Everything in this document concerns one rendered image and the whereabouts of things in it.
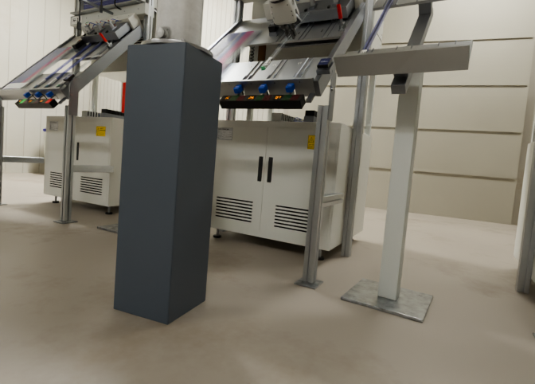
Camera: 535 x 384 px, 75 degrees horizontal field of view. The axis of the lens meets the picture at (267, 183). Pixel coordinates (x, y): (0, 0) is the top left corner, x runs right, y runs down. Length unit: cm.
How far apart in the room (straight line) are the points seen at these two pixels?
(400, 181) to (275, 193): 65
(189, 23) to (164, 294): 69
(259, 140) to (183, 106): 85
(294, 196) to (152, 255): 83
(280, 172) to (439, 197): 268
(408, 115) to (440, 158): 287
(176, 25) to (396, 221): 87
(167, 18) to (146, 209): 49
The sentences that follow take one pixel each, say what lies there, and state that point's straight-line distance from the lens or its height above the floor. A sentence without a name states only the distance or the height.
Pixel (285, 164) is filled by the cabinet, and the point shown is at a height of 42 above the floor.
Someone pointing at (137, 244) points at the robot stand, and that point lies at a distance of 98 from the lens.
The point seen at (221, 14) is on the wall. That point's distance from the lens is 512.
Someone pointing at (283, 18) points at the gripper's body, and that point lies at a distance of 152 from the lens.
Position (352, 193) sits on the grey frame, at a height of 31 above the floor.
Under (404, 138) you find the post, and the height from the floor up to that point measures 54.
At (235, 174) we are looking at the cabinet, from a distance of 176.
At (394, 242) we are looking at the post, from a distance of 124.
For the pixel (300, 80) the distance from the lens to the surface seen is 129.
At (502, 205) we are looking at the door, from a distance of 417.
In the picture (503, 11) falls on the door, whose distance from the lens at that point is 444.
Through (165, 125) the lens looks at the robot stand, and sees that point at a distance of 91.
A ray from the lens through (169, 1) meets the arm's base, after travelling 103.
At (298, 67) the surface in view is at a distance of 143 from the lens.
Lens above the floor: 43
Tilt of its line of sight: 4 degrees down
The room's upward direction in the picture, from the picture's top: 5 degrees clockwise
